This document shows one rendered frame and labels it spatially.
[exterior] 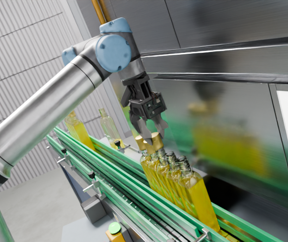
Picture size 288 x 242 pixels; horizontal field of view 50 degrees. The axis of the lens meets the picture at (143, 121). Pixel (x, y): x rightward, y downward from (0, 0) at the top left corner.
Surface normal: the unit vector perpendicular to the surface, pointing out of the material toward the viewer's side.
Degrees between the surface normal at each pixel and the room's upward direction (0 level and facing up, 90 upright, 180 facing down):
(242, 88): 90
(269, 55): 90
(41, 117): 85
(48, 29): 90
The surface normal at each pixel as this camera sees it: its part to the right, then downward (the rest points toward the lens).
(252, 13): -0.81, 0.46
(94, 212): 0.48, 0.14
